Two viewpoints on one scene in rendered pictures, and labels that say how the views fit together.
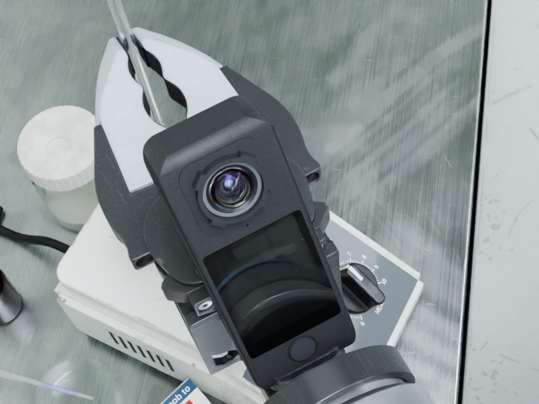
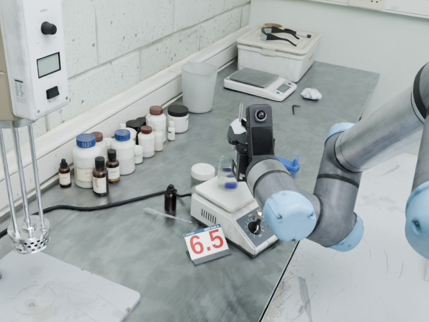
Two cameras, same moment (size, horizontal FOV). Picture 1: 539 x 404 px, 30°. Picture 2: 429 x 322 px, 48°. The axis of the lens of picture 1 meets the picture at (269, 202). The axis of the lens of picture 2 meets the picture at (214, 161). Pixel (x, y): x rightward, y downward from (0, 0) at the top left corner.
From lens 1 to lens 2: 0.65 m
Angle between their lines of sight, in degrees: 32
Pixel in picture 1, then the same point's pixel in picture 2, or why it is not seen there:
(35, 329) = (177, 214)
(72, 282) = (198, 189)
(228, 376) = (232, 220)
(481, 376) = (299, 253)
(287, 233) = (267, 130)
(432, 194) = not seen: hidden behind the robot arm
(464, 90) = not seen: hidden behind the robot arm
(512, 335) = (310, 248)
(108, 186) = (230, 131)
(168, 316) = (221, 200)
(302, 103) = not seen: hidden behind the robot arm
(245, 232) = (260, 125)
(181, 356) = (221, 213)
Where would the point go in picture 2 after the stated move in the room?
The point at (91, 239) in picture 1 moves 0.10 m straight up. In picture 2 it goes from (206, 184) to (209, 146)
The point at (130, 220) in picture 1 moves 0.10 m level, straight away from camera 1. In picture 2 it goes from (233, 136) to (223, 115)
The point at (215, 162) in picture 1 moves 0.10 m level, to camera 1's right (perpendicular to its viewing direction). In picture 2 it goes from (260, 108) to (314, 114)
